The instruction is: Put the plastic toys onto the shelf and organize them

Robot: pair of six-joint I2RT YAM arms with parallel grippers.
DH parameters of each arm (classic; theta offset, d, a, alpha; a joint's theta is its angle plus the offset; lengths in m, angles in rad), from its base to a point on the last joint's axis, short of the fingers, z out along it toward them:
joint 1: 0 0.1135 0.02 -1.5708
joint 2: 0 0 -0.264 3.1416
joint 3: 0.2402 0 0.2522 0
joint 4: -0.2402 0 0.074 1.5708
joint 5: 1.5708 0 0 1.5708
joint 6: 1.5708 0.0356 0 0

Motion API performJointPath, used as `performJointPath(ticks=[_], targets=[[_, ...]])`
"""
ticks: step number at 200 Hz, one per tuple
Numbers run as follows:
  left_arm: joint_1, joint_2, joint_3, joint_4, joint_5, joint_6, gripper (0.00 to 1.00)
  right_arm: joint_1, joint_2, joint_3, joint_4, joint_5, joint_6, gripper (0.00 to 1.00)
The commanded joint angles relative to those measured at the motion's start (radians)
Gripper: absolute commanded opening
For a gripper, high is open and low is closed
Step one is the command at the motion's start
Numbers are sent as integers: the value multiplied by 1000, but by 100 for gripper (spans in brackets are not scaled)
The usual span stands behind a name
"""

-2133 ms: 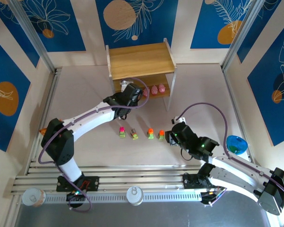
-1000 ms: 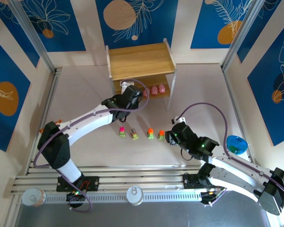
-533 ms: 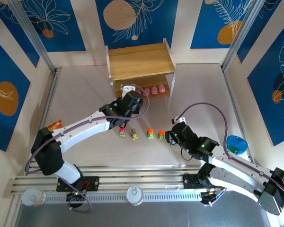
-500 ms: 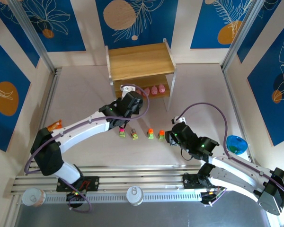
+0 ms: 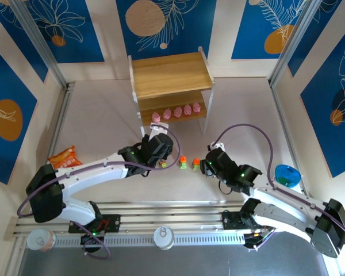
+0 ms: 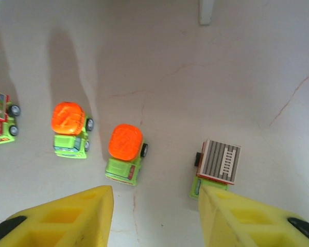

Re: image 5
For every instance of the aluminium side rail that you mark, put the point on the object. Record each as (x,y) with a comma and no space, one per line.
(64,109)
(279,109)

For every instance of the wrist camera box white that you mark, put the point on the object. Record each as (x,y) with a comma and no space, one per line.
(218,146)
(155,130)

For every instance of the tin can with pink label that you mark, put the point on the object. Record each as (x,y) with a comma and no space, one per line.
(41,240)

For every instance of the grey metal plate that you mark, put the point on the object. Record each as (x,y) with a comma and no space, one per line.
(189,261)

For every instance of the aluminium rail frame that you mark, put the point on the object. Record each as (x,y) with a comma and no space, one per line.
(172,215)

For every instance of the orange-topped green block toy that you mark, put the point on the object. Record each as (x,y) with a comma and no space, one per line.
(196,164)
(183,162)

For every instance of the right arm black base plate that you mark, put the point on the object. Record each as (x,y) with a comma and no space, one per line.
(231,220)

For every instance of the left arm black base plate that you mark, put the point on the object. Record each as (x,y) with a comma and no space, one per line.
(115,222)

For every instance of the wooden two-tier shelf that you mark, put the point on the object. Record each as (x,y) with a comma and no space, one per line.
(169,74)

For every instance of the blue plastic bowl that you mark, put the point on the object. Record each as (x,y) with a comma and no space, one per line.
(287,175)

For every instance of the pink plastic pig toy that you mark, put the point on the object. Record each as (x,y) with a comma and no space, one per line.
(187,109)
(166,114)
(177,112)
(196,107)
(156,117)

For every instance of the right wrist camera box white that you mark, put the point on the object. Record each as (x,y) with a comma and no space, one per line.
(218,146)

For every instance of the aluminium corner post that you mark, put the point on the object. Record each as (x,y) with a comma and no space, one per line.
(37,37)
(293,37)

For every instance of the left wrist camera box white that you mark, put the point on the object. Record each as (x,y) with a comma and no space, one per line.
(155,130)

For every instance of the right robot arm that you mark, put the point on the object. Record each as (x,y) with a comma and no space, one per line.
(284,205)

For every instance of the orange snack bag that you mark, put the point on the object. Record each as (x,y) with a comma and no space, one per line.
(64,159)

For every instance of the silver tin can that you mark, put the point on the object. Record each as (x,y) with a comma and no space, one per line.
(164,238)

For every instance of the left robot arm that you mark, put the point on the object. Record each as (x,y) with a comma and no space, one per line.
(86,175)

